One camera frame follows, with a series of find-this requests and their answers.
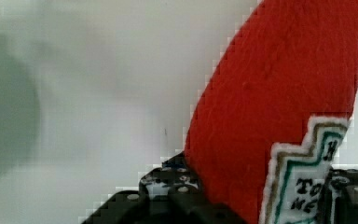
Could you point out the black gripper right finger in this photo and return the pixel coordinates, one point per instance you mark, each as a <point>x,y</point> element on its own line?
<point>339,200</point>

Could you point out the red plush ketchup bottle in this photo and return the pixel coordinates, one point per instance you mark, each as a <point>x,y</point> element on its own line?
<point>270,121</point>

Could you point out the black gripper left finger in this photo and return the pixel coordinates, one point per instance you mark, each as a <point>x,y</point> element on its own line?
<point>173,172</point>

